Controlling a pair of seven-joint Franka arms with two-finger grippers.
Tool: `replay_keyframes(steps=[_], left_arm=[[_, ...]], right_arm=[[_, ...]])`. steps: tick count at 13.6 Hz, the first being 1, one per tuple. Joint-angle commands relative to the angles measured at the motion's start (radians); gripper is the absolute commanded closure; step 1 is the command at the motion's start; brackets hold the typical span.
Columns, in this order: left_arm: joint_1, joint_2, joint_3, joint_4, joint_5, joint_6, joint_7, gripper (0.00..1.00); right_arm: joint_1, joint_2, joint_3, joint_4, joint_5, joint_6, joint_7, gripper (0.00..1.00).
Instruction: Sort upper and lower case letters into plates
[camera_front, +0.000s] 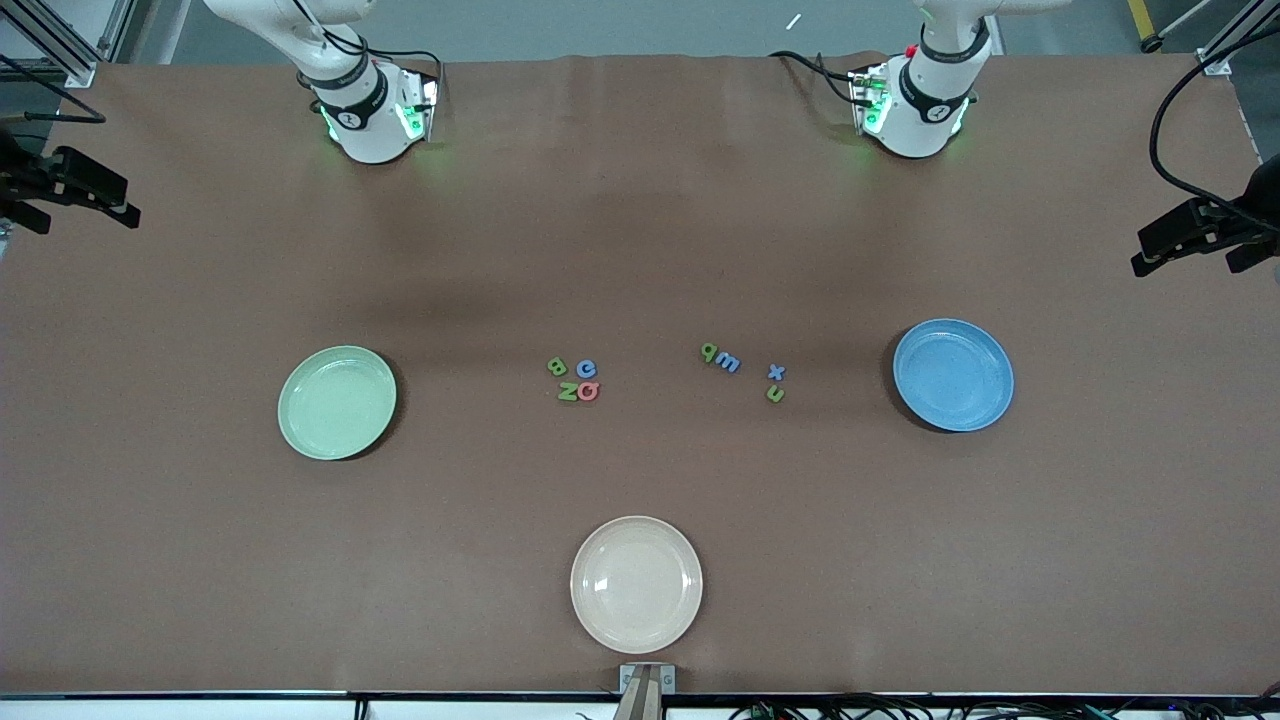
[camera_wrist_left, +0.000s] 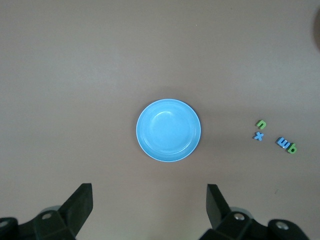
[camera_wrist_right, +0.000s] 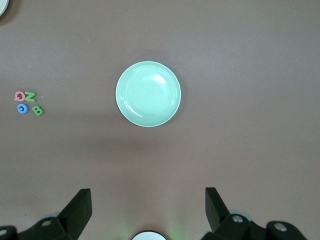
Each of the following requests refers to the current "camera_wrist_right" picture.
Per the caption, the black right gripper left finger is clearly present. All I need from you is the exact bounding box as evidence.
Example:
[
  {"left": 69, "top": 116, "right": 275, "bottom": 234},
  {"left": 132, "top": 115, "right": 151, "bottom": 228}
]
[{"left": 0, "top": 188, "right": 92, "bottom": 240}]

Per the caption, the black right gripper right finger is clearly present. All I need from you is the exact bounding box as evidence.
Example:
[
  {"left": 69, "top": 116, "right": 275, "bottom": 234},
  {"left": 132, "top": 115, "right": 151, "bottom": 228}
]
[{"left": 199, "top": 186, "right": 309, "bottom": 240}]

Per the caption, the green foam letter B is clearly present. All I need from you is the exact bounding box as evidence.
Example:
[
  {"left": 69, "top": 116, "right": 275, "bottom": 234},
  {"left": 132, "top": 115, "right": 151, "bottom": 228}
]
[{"left": 32, "top": 105, "right": 45, "bottom": 117}]

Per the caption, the green foam letter N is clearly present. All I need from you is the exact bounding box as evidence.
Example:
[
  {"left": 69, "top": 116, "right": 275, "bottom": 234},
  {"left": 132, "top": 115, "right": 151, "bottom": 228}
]
[{"left": 24, "top": 91, "right": 38, "bottom": 103}]

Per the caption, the pink foam letter Q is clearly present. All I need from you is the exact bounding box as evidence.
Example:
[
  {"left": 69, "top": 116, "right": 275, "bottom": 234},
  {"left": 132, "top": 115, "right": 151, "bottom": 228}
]
[{"left": 13, "top": 90, "right": 26, "bottom": 102}]

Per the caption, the blue foam letter C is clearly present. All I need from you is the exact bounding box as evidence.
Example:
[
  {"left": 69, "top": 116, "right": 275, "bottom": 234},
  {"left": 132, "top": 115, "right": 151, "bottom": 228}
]
[{"left": 16, "top": 103, "right": 30, "bottom": 114}]

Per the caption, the brown table mat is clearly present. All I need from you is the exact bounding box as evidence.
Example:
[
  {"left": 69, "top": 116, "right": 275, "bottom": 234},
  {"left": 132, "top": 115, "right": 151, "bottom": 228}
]
[{"left": 0, "top": 0, "right": 320, "bottom": 240}]

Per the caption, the green plate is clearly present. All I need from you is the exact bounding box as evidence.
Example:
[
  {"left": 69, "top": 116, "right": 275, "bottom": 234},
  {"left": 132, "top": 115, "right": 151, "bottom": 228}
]
[{"left": 115, "top": 60, "right": 182, "bottom": 128}]

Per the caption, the beige plate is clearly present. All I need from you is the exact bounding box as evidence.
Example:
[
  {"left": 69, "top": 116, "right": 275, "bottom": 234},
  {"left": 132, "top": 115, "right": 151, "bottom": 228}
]
[{"left": 0, "top": 0, "right": 10, "bottom": 16}]

